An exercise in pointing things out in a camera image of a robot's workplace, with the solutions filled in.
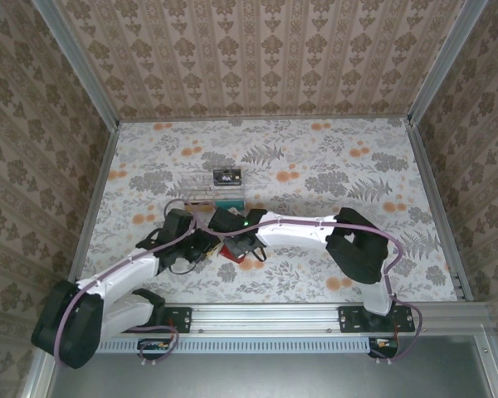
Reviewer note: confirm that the red card holder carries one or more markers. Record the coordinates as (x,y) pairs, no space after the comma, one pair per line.
(225,253)

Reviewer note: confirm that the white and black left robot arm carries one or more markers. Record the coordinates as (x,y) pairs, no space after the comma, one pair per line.
(120,273)

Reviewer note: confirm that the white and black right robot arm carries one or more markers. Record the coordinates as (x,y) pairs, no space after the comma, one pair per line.
(299,234)

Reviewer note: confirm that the teal card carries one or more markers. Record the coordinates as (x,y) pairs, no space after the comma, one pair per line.
(230,205)

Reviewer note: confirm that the orange card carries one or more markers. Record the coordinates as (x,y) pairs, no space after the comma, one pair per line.
(199,203)

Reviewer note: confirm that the clear acrylic card stand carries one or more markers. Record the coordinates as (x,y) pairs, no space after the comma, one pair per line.
(197,182)

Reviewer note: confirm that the black printed card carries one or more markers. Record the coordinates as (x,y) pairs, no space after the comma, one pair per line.
(228,177)

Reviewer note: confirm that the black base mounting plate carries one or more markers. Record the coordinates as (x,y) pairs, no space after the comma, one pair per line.
(178,321)
(352,319)

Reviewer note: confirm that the grey metal panel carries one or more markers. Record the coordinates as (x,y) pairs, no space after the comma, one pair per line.
(274,377)

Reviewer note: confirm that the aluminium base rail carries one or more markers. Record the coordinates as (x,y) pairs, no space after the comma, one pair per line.
(265,317)

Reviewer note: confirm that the thin aluminium frame rail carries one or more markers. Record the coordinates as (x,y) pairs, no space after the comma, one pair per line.
(274,119)

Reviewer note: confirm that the aluminium frame post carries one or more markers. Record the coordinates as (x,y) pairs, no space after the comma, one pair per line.
(76,62)
(448,62)

